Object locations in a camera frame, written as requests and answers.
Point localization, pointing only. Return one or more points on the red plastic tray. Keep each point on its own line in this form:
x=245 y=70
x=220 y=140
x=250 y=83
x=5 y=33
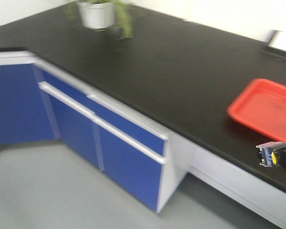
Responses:
x=261 y=106

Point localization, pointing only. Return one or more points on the black white power outlet box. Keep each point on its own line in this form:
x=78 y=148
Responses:
x=276 y=43

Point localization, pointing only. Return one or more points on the blue corner cabinet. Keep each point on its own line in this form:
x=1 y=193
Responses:
x=40 y=101

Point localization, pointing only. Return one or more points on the yellow mushroom push button switch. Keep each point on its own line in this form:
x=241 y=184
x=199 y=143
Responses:
x=268 y=152

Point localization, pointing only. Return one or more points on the white potted plant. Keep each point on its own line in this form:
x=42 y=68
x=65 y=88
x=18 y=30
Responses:
x=102 y=14

